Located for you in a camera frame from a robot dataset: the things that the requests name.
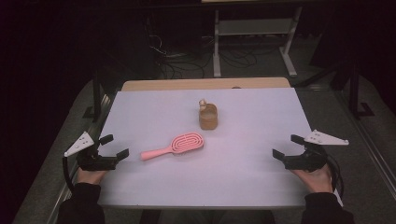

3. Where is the pink hairbrush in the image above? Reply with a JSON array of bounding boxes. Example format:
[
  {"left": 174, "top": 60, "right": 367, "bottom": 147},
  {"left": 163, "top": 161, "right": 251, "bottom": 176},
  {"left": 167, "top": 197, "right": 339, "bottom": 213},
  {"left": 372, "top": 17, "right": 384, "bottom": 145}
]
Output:
[{"left": 139, "top": 132, "right": 205, "bottom": 161}]

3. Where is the wooden table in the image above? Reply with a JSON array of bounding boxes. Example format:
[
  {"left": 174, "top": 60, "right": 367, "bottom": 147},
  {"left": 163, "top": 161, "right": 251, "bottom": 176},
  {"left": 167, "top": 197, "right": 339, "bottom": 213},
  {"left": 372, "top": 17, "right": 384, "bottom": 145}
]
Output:
[{"left": 120, "top": 77, "right": 291, "bottom": 92}]

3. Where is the tangle of black floor cables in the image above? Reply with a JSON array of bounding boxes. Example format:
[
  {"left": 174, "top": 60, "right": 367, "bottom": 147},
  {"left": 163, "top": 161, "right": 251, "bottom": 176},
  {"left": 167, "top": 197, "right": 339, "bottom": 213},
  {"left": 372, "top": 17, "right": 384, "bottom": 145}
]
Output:
[{"left": 146, "top": 18, "right": 260, "bottom": 80}]

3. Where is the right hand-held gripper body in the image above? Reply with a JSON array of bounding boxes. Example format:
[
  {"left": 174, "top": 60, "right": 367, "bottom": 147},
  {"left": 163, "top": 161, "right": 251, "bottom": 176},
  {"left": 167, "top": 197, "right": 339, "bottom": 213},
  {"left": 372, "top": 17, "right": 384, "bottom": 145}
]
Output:
[{"left": 283, "top": 129, "right": 350, "bottom": 173}]

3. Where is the person's left hand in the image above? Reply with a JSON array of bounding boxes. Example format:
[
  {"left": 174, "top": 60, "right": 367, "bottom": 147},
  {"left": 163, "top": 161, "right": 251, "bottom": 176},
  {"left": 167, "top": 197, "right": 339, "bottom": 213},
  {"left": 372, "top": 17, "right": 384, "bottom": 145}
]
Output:
[{"left": 77, "top": 167, "right": 108, "bottom": 186}]

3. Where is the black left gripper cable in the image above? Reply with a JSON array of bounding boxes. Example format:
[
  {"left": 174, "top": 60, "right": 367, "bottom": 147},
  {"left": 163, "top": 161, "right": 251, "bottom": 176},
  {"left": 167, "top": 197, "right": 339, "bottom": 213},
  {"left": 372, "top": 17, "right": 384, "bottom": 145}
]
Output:
[{"left": 62, "top": 156, "right": 78, "bottom": 195}]

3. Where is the brown cup with small figure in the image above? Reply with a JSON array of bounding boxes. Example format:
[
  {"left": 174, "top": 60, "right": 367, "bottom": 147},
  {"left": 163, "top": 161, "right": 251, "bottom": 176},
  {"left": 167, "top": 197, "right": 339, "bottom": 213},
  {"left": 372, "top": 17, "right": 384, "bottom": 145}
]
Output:
[{"left": 198, "top": 98, "right": 219, "bottom": 131}]

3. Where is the white table mat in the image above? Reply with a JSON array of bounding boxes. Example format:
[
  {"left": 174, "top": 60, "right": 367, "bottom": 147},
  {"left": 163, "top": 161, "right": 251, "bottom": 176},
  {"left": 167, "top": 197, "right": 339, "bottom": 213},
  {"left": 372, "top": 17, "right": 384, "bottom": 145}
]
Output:
[{"left": 97, "top": 87, "right": 344, "bottom": 209}]

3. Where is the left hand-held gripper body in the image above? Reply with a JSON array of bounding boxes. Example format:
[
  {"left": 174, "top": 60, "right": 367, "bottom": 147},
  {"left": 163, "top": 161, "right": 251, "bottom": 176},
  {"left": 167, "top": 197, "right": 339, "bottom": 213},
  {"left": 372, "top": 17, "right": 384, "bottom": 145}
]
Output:
[{"left": 64, "top": 131, "right": 119, "bottom": 172}]

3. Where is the white metal desk frame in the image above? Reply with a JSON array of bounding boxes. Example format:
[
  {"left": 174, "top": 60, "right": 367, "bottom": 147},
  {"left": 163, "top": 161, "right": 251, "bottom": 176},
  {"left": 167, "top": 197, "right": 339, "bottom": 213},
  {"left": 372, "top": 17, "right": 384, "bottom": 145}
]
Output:
[{"left": 212, "top": 6, "right": 304, "bottom": 78}]

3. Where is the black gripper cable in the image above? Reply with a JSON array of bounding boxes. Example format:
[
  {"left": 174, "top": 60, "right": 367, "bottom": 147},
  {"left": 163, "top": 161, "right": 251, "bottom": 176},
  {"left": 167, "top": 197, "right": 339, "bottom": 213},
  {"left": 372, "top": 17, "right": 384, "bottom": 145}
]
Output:
[
  {"left": 325, "top": 153, "right": 345, "bottom": 200},
  {"left": 62, "top": 156, "right": 78, "bottom": 195}
]

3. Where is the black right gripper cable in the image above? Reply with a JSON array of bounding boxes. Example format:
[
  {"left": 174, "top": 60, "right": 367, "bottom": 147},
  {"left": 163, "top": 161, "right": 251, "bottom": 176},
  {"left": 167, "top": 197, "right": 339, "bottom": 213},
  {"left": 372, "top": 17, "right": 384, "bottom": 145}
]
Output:
[{"left": 325, "top": 153, "right": 345, "bottom": 200}]

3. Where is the person's right hand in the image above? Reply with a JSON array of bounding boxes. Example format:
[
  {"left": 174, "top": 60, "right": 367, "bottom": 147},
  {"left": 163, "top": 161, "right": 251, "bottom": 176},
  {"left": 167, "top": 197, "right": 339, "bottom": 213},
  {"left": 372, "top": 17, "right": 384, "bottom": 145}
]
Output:
[{"left": 292, "top": 164, "right": 334, "bottom": 194}]

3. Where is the black metal stand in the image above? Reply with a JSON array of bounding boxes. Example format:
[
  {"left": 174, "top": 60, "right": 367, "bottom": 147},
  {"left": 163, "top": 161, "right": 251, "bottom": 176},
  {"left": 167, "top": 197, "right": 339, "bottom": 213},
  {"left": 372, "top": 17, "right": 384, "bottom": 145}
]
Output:
[
  {"left": 348, "top": 62, "right": 376, "bottom": 120},
  {"left": 82, "top": 69, "right": 104, "bottom": 124}
]

